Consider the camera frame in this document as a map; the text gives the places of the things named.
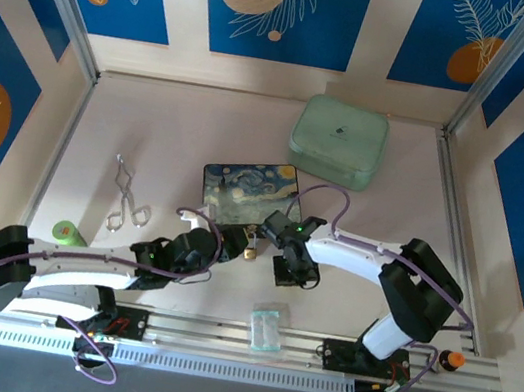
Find brass padlock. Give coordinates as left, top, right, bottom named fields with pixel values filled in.
left=239, top=223, right=267, bottom=264

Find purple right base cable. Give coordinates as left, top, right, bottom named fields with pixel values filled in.
left=368, top=334, right=441, bottom=392

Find green zipper case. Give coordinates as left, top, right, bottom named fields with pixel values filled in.
left=280, top=88, right=395, bottom=197

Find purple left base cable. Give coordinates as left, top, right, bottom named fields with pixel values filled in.
left=69, top=320, right=127, bottom=387

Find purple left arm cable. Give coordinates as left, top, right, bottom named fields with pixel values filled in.
left=0, top=173, right=230, bottom=350

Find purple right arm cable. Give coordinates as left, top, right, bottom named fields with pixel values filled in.
left=271, top=179, right=494, bottom=342

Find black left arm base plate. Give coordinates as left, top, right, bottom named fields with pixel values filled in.
left=54, top=293, right=151, bottom=345

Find slotted grey cable duct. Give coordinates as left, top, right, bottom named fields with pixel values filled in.
left=0, top=315, right=359, bottom=392

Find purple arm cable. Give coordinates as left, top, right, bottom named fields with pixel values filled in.
left=0, top=173, right=230, bottom=350
left=271, top=179, right=494, bottom=342

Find aluminium table edge rail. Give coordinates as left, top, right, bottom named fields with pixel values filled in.
left=20, top=64, right=101, bottom=238
left=399, top=127, right=519, bottom=358

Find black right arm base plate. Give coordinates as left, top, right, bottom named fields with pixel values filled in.
left=319, top=335, right=414, bottom=386

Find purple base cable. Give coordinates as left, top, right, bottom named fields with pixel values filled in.
left=69, top=320, right=127, bottom=387
left=368, top=334, right=441, bottom=392

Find aluminium mounting rail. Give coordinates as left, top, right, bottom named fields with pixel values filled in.
left=108, top=292, right=512, bottom=392

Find metal scissor tongs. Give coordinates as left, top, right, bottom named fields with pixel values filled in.
left=102, top=152, right=162, bottom=239

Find starry night mouse pad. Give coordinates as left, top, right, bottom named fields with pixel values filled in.
left=193, top=149, right=315, bottom=244

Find green can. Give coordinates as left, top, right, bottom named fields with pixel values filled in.
left=49, top=217, right=91, bottom=250

